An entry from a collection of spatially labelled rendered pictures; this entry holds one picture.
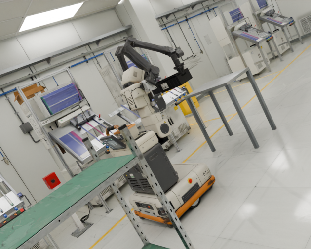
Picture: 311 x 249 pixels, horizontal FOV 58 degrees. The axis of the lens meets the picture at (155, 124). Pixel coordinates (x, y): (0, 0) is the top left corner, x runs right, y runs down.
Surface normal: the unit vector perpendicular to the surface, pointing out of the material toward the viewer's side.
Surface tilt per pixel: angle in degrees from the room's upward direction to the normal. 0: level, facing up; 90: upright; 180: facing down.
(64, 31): 90
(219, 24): 90
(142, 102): 90
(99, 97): 90
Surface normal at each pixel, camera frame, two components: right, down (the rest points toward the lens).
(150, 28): 0.60, -0.18
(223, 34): -0.65, 0.47
